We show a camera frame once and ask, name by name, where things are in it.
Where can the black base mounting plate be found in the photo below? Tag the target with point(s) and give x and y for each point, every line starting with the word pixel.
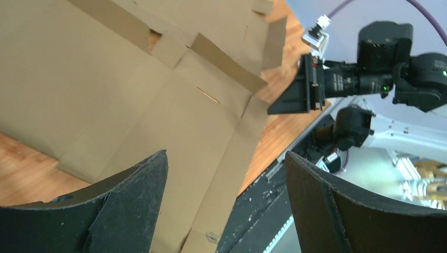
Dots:
pixel 258 213

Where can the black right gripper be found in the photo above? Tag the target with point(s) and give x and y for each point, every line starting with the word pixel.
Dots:
pixel 314 82

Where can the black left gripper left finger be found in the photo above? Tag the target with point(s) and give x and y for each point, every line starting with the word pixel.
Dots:
pixel 117 214

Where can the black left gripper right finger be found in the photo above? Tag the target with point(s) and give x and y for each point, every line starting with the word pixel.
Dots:
pixel 334 215

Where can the brown cardboard box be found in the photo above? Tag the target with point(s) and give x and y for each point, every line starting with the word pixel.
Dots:
pixel 103 85

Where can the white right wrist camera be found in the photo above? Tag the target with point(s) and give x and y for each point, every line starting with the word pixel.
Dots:
pixel 315 36

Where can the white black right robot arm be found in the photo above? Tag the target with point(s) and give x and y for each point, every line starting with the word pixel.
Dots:
pixel 384 65

